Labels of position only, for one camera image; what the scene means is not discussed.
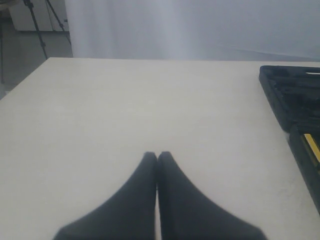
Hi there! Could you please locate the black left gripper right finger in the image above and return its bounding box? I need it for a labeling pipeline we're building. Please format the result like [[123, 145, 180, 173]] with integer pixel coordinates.
[[157, 151, 266, 240]]

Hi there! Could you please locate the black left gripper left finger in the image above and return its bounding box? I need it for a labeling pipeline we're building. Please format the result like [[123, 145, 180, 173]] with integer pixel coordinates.
[[54, 152, 157, 240]]

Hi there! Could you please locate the black plastic tool case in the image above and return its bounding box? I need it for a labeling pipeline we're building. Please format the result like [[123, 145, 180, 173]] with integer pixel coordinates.
[[258, 65, 320, 208]]

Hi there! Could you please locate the large yellow black screwdriver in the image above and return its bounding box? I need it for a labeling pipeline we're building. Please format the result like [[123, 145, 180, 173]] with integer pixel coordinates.
[[303, 133, 320, 167]]

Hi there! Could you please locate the white backdrop curtain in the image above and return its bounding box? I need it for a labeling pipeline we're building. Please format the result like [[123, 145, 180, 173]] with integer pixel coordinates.
[[65, 0, 320, 62]]

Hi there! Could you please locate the black tripod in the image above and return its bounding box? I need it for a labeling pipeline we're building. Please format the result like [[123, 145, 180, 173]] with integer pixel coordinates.
[[0, 0, 72, 85]]

